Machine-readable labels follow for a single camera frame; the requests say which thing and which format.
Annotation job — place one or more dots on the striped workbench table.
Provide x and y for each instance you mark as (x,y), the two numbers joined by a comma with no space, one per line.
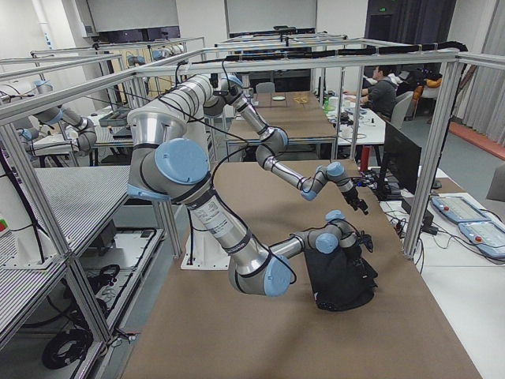
(83,199)

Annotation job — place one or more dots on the teach pendant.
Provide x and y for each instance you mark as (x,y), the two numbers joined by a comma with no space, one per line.
(458,209)

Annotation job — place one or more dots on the aluminium frame post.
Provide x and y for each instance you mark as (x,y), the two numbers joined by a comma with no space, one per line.
(433,149)

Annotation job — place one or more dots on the black printed t-shirt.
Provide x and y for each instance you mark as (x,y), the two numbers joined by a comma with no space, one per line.
(337,284)

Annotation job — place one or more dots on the power strip with plugs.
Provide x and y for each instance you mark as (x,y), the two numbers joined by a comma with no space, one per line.
(370,178)

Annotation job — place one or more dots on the black Huawei monitor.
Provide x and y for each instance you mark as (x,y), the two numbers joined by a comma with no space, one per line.
(401,157)

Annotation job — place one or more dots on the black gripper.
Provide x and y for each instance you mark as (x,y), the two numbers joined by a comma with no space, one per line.
(350,198)
(358,264)

